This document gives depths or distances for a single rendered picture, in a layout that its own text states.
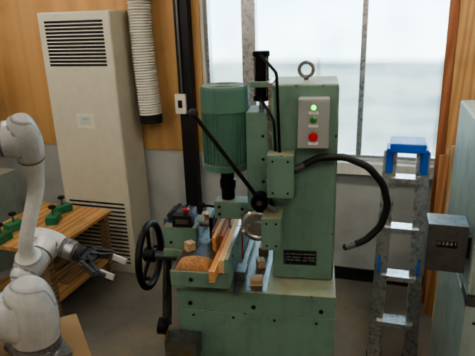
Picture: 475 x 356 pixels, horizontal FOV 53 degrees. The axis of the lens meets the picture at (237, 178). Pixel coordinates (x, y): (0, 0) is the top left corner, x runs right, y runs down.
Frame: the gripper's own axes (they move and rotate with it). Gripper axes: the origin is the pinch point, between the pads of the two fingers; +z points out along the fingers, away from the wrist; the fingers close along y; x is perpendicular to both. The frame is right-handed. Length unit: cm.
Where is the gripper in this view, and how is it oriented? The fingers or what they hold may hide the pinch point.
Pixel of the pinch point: (118, 268)
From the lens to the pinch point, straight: 219.1
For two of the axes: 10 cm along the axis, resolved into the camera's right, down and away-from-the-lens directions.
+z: 9.3, 3.5, -0.5
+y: 1.7, -3.2, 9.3
